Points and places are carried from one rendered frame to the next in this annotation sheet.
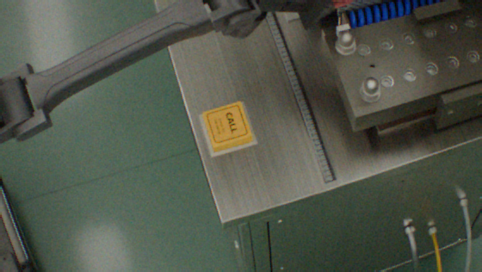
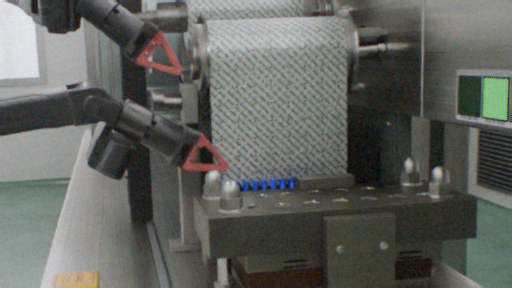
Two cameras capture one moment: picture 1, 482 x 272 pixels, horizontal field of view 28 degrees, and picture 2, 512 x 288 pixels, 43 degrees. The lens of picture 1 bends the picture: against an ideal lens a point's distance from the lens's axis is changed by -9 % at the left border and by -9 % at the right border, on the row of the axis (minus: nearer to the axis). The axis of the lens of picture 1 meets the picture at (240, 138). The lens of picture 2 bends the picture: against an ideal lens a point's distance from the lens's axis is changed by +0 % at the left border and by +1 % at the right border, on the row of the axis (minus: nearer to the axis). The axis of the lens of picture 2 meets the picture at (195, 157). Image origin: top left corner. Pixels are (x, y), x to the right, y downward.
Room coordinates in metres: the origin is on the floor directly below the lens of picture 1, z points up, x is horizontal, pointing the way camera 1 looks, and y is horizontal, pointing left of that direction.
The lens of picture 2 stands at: (-0.21, -0.21, 1.26)
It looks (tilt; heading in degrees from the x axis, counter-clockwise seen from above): 9 degrees down; 2
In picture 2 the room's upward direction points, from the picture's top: 2 degrees counter-clockwise
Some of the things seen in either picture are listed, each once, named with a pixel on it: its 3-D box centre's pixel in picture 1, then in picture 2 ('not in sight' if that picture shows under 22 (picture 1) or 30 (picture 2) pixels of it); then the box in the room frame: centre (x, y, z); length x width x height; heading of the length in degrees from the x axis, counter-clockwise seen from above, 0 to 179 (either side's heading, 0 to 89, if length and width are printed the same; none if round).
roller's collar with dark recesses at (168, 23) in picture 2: not in sight; (171, 17); (1.16, -0.12, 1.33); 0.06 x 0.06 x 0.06; 10
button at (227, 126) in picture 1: (227, 126); (75, 286); (0.72, 0.02, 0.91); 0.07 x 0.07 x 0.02; 10
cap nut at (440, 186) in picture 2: not in sight; (439, 181); (0.75, -0.54, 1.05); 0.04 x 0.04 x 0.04
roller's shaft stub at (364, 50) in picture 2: not in sight; (362, 50); (0.97, -0.47, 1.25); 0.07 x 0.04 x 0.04; 100
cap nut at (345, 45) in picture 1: (346, 40); (213, 183); (0.79, -0.20, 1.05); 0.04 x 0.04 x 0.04
